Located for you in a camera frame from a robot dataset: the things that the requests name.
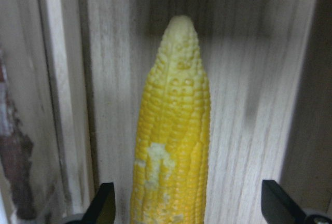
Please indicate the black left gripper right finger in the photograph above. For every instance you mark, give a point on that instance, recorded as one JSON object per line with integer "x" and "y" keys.
{"x": 278, "y": 207}

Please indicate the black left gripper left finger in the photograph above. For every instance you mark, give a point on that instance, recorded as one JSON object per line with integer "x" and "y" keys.
{"x": 103, "y": 206}

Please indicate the yellow corn cob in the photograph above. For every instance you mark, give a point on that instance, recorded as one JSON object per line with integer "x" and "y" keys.
{"x": 170, "y": 168}

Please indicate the light wood drawer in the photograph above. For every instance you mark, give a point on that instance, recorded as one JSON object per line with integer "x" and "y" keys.
{"x": 72, "y": 76}

